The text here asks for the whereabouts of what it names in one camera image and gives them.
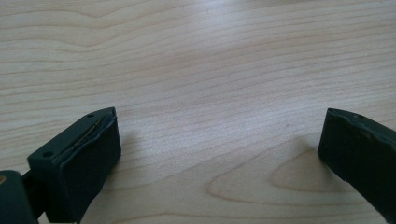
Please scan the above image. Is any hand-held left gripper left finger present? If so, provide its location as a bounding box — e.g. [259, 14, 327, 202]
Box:
[27, 106, 122, 224]

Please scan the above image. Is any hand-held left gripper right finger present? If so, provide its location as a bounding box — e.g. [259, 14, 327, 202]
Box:
[317, 107, 396, 224]

